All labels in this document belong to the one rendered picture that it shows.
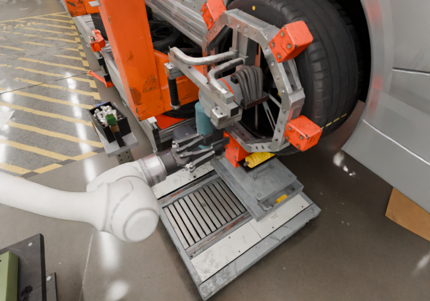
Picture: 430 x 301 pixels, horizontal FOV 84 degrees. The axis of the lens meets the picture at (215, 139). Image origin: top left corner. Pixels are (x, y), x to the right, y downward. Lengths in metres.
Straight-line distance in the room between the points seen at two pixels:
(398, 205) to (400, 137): 1.15
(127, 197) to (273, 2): 0.71
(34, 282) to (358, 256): 1.58
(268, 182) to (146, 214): 1.03
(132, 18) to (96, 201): 0.81
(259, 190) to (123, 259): 0.85
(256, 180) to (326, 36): 0.89
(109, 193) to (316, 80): 0.65
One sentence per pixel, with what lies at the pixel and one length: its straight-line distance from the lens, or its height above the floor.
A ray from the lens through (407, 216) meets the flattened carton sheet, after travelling 1.97.
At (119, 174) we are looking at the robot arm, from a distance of 0.68.
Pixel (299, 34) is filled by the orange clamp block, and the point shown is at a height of 1.14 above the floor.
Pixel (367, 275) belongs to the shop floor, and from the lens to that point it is 1.67.
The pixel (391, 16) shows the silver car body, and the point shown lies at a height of 1.20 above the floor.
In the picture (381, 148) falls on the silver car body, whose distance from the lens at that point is 0.92.
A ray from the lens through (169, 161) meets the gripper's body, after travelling 0.72.
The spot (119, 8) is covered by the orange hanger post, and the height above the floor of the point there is 1.09.
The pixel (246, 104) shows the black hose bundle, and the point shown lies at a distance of 0.72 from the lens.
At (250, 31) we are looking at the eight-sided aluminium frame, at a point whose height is 1.10.
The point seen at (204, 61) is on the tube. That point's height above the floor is 1.01.
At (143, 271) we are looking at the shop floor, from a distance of 1.51.
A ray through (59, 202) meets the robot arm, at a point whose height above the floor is 0.98.
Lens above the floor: 1.41
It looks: 46 degrees down
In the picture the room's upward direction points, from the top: straight up
